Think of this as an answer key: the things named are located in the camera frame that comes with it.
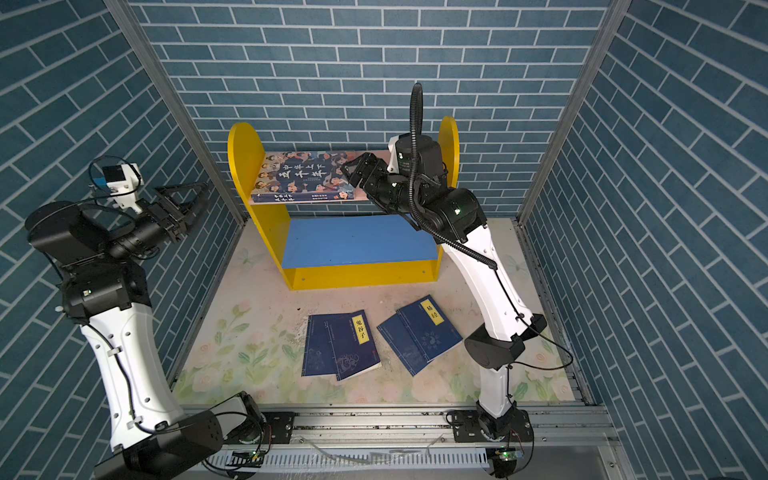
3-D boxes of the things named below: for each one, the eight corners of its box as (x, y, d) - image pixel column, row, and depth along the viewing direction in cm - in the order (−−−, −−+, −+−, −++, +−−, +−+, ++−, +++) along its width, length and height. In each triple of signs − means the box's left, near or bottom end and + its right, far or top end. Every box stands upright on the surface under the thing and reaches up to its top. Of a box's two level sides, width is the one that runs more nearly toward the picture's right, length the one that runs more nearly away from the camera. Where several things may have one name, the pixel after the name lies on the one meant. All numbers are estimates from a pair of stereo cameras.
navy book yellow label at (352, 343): (338, 382, 83) (336, 379, 81) (325, 321, 95) (323, 317, 93) (382, 365, 86) (382, 362, 84) (364, 308, 98) (363, 304, 96)
